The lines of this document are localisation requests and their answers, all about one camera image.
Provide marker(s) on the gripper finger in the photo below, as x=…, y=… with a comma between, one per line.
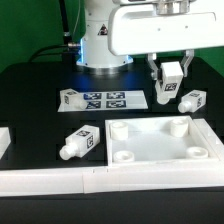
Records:
x=186, y=61
x=151, y=57

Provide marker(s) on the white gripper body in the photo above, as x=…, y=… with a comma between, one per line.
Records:
x=138, y=29

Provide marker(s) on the white square tabletop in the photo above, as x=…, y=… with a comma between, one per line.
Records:
x=142, y=141

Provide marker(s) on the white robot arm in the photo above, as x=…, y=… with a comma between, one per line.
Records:
x=95, y=53

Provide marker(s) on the marker sheet with tags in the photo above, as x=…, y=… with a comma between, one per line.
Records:
x=112, y=100

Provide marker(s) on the white obstacle fence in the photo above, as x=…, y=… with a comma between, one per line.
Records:
x=92, y=179

